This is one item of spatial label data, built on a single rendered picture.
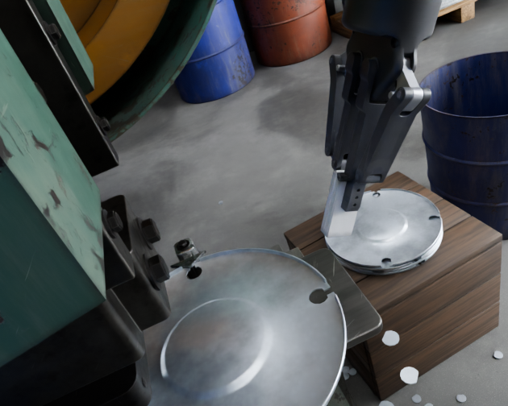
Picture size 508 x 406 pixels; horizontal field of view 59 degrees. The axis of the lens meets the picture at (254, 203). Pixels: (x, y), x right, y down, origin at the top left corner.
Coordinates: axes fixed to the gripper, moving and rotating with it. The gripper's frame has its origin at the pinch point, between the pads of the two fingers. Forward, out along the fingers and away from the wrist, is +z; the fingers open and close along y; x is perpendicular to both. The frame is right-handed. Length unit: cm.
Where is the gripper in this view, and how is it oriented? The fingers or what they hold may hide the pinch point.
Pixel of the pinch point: (343, 204)
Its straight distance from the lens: 46.6
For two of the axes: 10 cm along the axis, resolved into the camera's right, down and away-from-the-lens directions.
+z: -1.2, 8.7, 4.7
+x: -9.4, 0.5, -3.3
